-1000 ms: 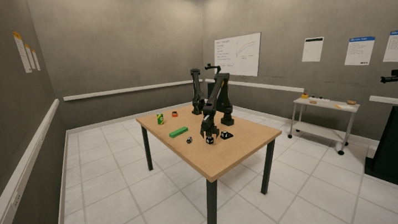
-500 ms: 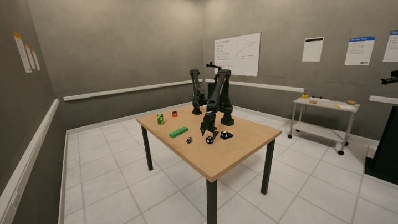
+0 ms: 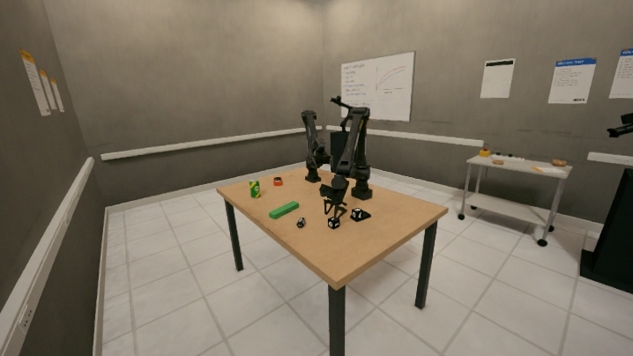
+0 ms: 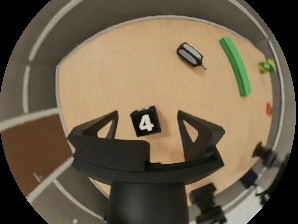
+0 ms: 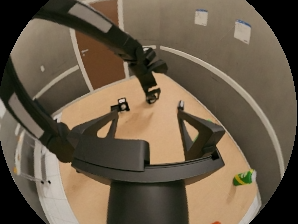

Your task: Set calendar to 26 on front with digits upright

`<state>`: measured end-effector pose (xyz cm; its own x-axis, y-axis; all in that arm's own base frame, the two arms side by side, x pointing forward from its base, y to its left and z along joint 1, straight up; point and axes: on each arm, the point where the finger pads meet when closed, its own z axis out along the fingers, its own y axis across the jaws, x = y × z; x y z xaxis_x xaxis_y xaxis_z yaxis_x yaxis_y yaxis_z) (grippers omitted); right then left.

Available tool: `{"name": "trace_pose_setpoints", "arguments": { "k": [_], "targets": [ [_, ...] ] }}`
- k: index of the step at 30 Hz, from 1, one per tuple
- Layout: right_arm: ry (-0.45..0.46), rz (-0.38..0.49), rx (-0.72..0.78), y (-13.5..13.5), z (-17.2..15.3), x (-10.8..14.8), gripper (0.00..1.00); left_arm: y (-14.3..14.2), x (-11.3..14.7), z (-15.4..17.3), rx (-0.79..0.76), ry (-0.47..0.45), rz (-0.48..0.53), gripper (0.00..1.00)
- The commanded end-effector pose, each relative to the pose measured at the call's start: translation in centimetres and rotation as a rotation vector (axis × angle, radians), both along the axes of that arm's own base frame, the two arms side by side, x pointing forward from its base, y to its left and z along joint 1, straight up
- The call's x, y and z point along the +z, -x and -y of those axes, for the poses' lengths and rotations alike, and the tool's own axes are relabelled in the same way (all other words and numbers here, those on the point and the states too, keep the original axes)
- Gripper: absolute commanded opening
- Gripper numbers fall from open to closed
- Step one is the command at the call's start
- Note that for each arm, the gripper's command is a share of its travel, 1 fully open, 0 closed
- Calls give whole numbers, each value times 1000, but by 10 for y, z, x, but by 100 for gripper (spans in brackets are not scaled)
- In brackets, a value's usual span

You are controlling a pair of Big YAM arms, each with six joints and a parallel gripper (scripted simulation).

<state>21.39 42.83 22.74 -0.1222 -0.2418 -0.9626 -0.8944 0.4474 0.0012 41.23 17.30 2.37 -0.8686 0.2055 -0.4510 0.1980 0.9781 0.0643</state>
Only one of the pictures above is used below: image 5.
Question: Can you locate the green drink can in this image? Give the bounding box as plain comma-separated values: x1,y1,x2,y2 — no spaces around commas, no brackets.
233,170,256,186

